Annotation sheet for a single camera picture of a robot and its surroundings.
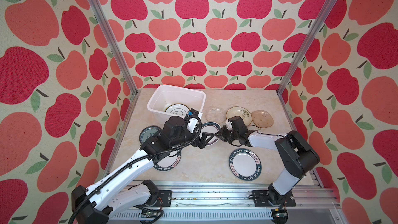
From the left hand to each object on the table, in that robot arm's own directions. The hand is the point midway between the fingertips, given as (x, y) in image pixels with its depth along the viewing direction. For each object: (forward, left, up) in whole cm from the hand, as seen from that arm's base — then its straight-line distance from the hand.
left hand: (209, 132), depth 68 cm
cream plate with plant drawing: (+31, -26, -25) cm, 48 cm away
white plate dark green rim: (+18, -4, -25) cm, 31 cm away
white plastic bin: (+34, +8, -14) cm, 38 cm away
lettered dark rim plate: (-4, +21, -26) cm, 34 cm away
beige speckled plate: (+26, -40, -26) cm, 54 cm away
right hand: (+12, -7, -22) cm, 26 cm away
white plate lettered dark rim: (-5, -21, -26) cm, 34 cm away
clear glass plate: (+30, -8, -26) cm, 41 cm away
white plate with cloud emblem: (+31, +19, -22) cm, 42 cm away
